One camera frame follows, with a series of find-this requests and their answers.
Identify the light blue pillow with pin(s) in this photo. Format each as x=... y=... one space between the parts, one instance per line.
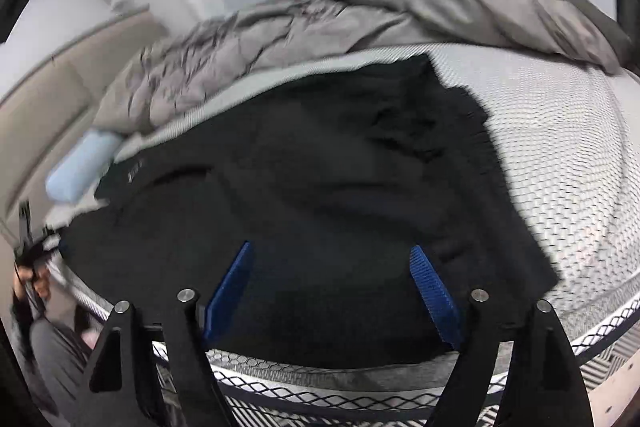
x=80 y=167

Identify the person's grey clothing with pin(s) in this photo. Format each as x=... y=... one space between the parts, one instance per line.
x=55 y=362

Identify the person's left hand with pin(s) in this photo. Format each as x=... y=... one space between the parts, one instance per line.
x=42 y=281

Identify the white hexagon-patterned mattress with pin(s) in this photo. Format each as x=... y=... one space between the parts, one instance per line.
x=560 y=157

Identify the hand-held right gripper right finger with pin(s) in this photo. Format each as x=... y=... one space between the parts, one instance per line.
x=431 y=289

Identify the grey quilted comforter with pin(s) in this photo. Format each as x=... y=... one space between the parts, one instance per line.
x=300 y=32

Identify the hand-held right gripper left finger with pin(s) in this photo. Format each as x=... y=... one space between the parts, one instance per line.
x=229 y=289

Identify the beige padded headboard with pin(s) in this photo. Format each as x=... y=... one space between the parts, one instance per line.
x=50 y=107

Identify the black pants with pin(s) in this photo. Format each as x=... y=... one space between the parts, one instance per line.
x=325 y=187

